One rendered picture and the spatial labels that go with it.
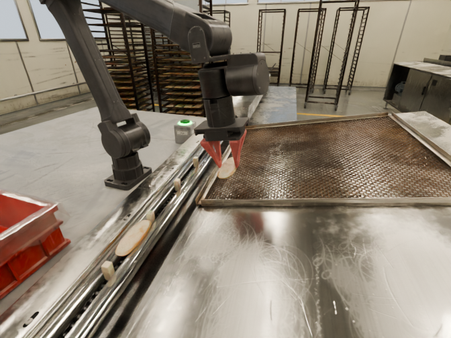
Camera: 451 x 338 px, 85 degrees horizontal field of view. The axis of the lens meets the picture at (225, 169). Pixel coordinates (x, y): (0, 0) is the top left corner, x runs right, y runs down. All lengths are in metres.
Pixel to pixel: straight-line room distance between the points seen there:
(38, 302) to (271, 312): 0.33
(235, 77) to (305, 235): 0.28
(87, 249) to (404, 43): 7.96
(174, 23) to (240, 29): 7.31
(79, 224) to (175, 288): 0.35
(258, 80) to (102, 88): 0.42
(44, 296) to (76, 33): 0.55
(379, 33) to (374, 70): 0.85
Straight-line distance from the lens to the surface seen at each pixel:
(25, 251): 0.56
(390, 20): 7.97
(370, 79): 7.98
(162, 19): 0.53
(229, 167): 0.53
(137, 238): 0.52
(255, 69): 0.43
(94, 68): 0.72
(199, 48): 0.46
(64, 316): 0.46
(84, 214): 0.69
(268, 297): 0.34
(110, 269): 0.47
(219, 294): 0.36
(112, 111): 0.70
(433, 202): 0.52
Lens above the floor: 1.19
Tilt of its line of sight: 28 degrees down
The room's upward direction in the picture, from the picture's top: straight up
